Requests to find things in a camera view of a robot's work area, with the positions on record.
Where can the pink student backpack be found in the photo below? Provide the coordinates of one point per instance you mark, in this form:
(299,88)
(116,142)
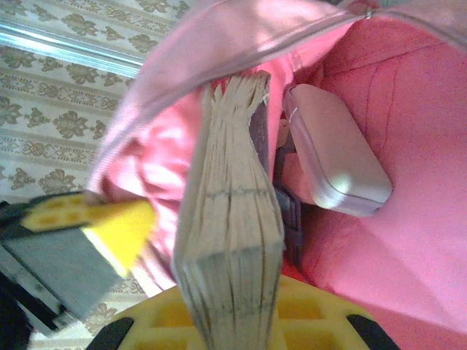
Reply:
(401,182)

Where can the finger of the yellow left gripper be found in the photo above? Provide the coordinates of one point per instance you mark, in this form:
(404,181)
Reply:
(120,229)

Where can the aluminium corner post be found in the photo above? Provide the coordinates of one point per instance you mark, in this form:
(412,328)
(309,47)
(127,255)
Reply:
(73,43)

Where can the navy book with yellow label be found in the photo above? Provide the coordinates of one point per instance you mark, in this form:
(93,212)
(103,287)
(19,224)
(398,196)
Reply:
(233,218)

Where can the dark teal notebook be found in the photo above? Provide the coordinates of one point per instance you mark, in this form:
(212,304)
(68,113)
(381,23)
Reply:
(290,215)

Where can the pale green pencil case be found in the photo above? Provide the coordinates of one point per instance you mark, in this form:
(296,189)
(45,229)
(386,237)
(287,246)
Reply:
(339,156)

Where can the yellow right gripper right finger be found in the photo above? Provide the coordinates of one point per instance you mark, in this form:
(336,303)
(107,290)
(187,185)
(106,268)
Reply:
(321,321)

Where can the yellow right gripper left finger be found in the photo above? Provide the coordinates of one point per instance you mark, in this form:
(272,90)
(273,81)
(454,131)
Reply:
(157,324)

